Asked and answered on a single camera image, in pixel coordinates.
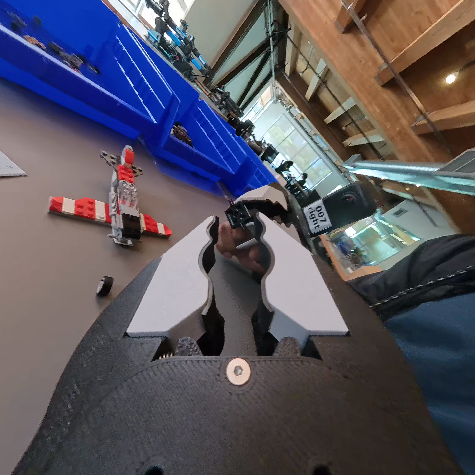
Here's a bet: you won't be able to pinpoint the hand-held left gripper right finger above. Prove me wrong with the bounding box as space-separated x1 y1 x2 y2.
255 218 350 344

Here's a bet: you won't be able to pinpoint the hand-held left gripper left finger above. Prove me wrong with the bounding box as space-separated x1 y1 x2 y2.
126 217 220 351

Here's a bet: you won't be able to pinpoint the small grey toy piece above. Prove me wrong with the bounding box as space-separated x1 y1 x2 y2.
226 203 254 229

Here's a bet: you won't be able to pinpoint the red white toy brick airplane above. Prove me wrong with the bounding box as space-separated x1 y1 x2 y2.
48 146 173 248

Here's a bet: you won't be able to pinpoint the grey desk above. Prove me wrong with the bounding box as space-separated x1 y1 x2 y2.
0 74 231 475

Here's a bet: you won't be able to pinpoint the person's right hand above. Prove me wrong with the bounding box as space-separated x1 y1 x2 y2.
216 219 272 274

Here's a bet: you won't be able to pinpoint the pile of toy bricks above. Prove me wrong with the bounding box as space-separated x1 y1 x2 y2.
0 17 101 76
172 125 194 147

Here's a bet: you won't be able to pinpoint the person's legs in jeans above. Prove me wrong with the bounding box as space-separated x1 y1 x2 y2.
386 290 475 470

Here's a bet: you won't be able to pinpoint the white instruction booklet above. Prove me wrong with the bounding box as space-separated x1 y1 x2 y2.
0 150 27 179

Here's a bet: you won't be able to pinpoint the silver ventilation duct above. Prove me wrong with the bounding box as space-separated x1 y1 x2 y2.
343 149 475 197

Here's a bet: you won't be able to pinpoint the black camera tripod rig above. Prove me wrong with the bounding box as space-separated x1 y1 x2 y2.
145 0 205 71

